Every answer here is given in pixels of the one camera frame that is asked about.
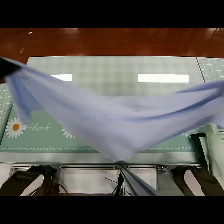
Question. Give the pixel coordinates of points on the light blue shirt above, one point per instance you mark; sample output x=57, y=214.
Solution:
x=113, y=116

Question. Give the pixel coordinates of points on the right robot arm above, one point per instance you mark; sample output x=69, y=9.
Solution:
x=196, y=180

